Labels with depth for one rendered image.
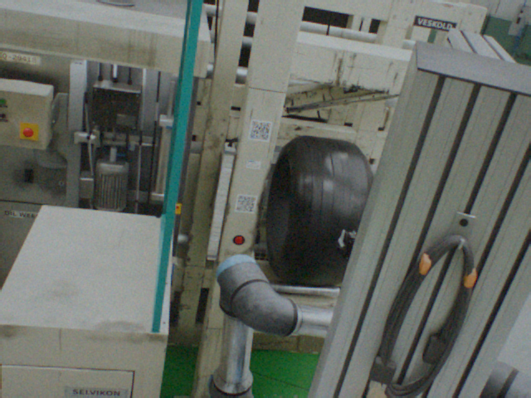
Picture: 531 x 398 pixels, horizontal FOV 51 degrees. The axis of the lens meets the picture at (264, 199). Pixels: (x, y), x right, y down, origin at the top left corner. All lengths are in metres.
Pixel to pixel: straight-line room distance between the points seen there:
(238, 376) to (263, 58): 0.99
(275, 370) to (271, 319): 1.83
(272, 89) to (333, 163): 0.34
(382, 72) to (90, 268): 1.33
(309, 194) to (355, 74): 0.56
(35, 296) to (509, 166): 1.09
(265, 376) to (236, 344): 1.58
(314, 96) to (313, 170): 0.49
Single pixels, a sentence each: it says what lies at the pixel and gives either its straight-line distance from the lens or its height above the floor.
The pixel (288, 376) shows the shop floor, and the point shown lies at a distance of 3.18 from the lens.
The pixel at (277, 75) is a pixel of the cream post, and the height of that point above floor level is 1.71.
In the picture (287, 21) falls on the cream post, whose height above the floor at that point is 1.89.
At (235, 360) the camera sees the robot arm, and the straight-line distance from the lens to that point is 1.62.
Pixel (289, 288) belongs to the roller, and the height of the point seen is 0.91.
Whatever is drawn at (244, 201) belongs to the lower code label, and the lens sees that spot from 2.06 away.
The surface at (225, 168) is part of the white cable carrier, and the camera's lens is 2.01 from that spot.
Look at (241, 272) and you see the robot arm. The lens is 1.43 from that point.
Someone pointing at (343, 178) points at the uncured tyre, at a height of 1.41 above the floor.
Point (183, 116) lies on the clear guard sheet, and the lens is 1.08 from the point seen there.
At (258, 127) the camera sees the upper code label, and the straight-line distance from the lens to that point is 1.95.
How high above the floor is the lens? 2.16
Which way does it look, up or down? 26 degrees down
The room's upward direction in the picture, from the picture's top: 12 degrees clockwise
